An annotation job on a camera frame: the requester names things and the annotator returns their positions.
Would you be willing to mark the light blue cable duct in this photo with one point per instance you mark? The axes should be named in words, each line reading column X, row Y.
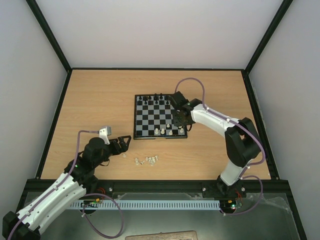
column 213, row 205

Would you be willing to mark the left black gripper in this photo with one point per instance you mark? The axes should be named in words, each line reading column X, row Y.
column 119, row 150

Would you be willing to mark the black chess pieces row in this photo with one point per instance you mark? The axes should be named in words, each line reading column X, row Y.
column 152, row 99

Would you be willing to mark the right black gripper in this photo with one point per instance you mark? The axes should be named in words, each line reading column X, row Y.
column 180, row 116

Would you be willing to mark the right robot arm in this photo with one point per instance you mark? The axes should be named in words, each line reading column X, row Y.
column 241, row 138

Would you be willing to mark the black aluminium frame rail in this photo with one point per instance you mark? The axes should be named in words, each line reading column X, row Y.
column 208, row 188

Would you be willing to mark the white chess pieces pile centre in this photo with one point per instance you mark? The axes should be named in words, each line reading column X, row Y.
column 152, row 160

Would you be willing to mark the black and silver chessboard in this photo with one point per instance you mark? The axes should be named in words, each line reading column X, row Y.
column 149, row 117

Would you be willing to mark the left controller board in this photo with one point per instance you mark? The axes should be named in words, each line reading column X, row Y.
column 91, row 203

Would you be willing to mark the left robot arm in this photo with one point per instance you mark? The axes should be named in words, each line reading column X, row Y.
column 77, row 180

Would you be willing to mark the right green controller board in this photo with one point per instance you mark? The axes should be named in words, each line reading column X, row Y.
column 231, row 204

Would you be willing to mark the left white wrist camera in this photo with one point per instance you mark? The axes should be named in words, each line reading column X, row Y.
column 104, row 134

